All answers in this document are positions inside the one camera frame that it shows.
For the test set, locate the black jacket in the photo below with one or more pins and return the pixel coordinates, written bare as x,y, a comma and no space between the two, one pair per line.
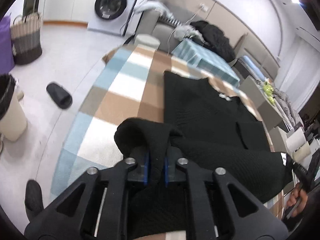
215,40

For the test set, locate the black slipper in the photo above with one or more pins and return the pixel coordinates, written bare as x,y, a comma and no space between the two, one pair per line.
34,200
59,95

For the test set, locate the light grey garment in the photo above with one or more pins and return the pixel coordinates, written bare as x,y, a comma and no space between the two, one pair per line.
152,6

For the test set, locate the wall socket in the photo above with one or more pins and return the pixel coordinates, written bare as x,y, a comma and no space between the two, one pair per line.
203,7

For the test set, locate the white curtain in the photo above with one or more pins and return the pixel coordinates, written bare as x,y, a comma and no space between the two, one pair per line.
302,67

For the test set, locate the purple bag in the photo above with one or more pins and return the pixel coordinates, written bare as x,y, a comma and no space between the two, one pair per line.
6,45

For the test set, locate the beige low bench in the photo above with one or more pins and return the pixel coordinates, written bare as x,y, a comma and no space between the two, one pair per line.
271,116

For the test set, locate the cream trash bin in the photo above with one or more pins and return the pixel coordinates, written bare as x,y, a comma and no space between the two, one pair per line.
11,115

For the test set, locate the beige padded headboard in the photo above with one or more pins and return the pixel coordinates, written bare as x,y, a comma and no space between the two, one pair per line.
260,52

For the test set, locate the grey blanket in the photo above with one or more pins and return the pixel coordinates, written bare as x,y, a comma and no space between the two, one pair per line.
287,107

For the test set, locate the person's right hand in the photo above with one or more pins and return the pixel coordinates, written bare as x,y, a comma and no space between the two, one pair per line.
298,201

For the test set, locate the round grey stool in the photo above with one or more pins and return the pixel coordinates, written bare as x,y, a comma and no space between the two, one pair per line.
147,41

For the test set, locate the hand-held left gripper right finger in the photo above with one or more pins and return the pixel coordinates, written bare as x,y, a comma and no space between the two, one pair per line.
165,172

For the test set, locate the plaid tablecloth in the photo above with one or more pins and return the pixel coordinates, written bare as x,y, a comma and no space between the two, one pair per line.
120,92

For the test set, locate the beige cube cabinet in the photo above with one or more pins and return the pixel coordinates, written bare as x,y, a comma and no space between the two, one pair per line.
253,92

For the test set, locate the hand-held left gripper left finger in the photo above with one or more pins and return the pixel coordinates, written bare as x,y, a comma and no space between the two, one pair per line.
146,167

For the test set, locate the yellow-green toy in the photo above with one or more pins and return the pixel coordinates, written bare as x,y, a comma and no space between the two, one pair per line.
267,91

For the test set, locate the white base cabinets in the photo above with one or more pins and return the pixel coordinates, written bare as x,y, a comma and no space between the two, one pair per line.
70,0

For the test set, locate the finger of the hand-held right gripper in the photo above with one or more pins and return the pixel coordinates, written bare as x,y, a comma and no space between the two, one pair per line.
297,170

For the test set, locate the blue checked tablecloth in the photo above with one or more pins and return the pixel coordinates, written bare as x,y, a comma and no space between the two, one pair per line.
207,62

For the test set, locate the blue pillow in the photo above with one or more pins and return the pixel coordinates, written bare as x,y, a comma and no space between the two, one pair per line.
253,67

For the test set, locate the woven laundry basket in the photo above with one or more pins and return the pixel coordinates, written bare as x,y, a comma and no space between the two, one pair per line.
26,40

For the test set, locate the grey sofa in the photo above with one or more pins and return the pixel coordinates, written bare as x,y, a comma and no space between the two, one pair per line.
162,31

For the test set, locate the white washing machine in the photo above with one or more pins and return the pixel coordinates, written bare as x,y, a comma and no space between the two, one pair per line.
112,5

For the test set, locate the grey white garment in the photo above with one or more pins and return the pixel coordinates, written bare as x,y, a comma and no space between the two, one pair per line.
187,32

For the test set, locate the black t-shirt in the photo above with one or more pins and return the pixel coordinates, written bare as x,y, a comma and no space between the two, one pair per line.
212,120

